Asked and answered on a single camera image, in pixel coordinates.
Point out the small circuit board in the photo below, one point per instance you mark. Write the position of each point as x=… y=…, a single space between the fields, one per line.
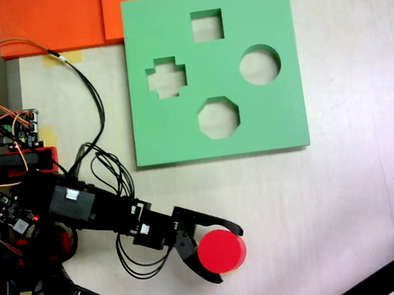
x=25 y=128

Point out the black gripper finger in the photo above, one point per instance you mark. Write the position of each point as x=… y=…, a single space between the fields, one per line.
x=189 y=251
x=216 y=220

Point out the red and black base clamp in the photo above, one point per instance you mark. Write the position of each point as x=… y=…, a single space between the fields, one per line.
x=49 y=159

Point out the orange flat block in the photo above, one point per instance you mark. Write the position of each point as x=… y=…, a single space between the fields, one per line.
x=54 y=21

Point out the red cylinder block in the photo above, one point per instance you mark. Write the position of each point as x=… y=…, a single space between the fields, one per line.
x=220 y=250

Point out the circuit board with red light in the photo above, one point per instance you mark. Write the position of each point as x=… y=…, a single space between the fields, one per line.
x=12 y=214

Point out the yellow masking tape piece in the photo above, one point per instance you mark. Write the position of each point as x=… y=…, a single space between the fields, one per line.
x=49 y=136
x=73 y=57

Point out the green shape-hole board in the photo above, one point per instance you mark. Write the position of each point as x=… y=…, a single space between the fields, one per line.
x=181 y=138

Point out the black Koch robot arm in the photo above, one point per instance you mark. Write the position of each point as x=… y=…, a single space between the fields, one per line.
x=72 y=204

